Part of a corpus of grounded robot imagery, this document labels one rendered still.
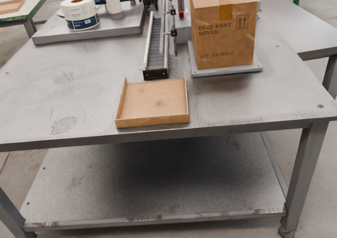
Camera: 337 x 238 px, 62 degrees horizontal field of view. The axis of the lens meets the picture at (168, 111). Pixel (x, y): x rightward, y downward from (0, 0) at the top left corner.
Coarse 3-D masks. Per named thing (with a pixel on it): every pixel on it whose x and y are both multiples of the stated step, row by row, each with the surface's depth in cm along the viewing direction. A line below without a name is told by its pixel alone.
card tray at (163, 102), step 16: (160, 80) 123; (176, 80) 122; (128, 96) 116; (144, 96) 115; (160, 96) 113; (176, 96) 112; (128, 112) 107; (144, 112) 106; (160, 112) 105; (176, 112) 104
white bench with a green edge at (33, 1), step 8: (32, 0) 278; (40, 0) 275; (24, 8) 257; (32, 8) 254; (0, 16) 245; (8, 16) 242; (16, 16) 240; (24, 16) 240; (32, 16) 261; (0, 24) 246; (8, 24) 247; (16, 24) 248; (24, 24) 248; (32, 24) 419; (32, 32) 253
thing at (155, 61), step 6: (156, 24) 165; (156, 30) 158; (150, 36) 152; (156, 36) 151; (150, 42) 146; (156, 42) 145; (150, 48) 140; (156, 48) 139; (150, 54) 134; (156, 54) 134; (162, 54) 133; (150, 60) 129; (156, 60) 129; (162, 60) 128; (150, 66) 125; (156, 66) 124; (162, 66) 124
